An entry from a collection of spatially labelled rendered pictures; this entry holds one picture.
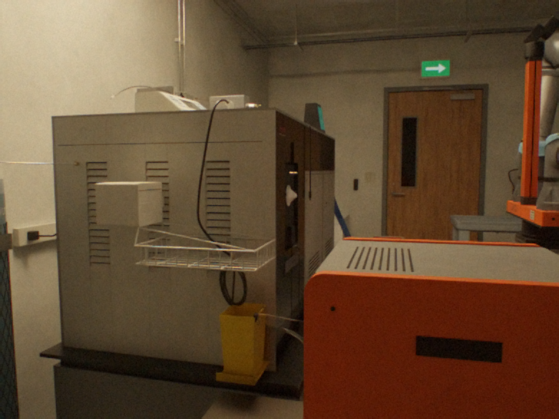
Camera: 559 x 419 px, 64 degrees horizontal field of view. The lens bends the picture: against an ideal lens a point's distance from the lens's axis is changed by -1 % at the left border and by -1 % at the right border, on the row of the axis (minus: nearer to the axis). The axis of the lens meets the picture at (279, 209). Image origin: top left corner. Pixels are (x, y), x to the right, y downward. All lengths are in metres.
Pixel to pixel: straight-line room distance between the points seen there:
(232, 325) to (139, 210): 0.36
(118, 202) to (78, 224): 0.31
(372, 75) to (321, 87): 0.56
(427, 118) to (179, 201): 4.15
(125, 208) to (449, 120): 4.38
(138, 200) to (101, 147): 0.30
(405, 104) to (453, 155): 0.75
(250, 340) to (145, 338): 0.39
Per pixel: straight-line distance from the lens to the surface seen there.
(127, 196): 1.15
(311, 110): 2.24
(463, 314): 0.66
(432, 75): 5.18
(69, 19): 2.39
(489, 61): 5.32
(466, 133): 5.20
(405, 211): 5.15
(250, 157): 1.19
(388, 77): 5.21
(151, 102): 1.46
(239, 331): 1.13
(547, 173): 1.58
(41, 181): 2.13
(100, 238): 1.42
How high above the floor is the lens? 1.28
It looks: 5 degrees down
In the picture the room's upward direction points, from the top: straight up
